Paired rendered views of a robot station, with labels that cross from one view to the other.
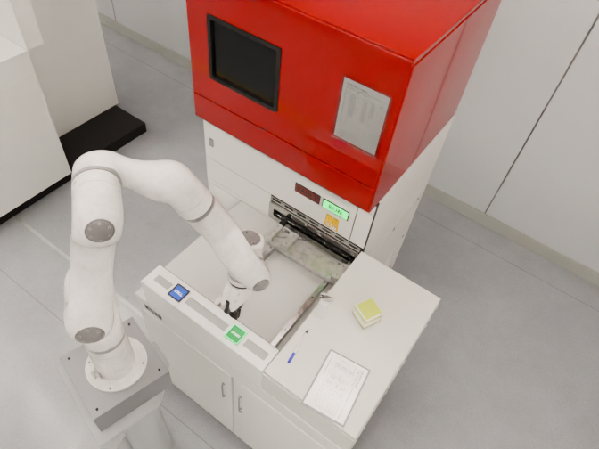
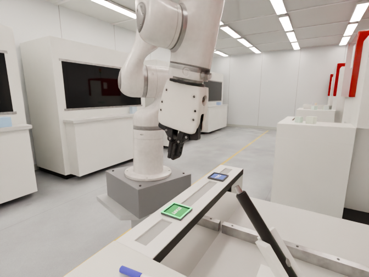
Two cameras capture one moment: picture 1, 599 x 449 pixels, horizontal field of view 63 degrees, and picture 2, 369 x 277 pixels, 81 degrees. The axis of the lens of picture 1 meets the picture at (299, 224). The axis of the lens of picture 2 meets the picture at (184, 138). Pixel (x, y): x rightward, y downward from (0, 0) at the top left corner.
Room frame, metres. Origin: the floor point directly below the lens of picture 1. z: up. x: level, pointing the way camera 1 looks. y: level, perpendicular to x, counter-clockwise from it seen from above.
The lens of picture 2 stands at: (0.80, -0.32, 1.24)
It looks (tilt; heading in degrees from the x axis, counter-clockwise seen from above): 11 degrees down; 92
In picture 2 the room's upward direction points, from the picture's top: straight up
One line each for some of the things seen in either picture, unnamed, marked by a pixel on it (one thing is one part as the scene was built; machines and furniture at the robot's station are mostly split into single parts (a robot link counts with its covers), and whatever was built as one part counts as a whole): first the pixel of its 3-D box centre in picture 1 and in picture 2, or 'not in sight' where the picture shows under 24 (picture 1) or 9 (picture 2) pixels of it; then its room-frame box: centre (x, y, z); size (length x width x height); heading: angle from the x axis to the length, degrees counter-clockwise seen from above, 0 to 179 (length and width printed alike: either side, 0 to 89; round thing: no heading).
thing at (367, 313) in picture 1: (367, 314); not in sight; (0.90, -0.28, 1.00); 0.07 x 0.07 x 0.07; 35
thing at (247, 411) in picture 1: (277, 354); not in sight; (0.98, 0.02, 0.41); 0.97 x 0.64 x 0.82; 61
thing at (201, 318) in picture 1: (208, 324); (200, 214); (0.83, 0.27, 0.89); 0.55 x 0.09 x 0.14; 61
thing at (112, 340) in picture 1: (94, 304); (156, 98); (0.66, 0.54, 1.23); 0.19 x 0.12 x 0.24; 24
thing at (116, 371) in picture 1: (110, 350); (148, 150); (0.63, 0.52, 1.02); 0.19 x 0.19 x 0.18
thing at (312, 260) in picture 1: (304, 255); not in sight; (1.21, -0.04, 0.87); 0.36 x 0.08 x 0.03; 61
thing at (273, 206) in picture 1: (311, 233); not in sight; (1.30, -0.06, 0.89); 0.44 x 0.02 x 0.10; 61
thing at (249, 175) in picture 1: (281, 191); not in sight; (1.40, 0.09, 1.02); 0.82 x 0.03 x 0.40; 61
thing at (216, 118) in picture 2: not in sight; (205, 101); (1.28, 7.39, 1.00); 1.80 x 1.08 x 2.00; 61
